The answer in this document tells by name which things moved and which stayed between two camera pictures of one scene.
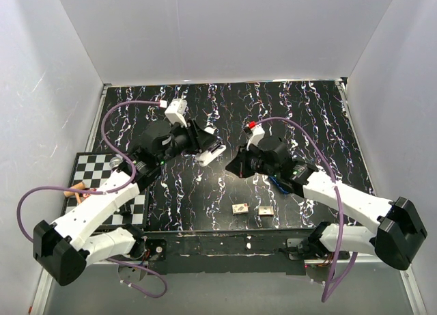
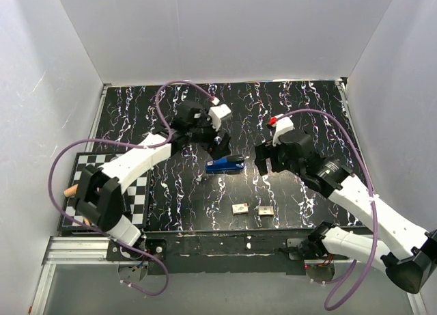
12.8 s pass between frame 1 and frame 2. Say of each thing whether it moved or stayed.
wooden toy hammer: stayed
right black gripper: moved
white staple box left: stayed
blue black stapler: moved
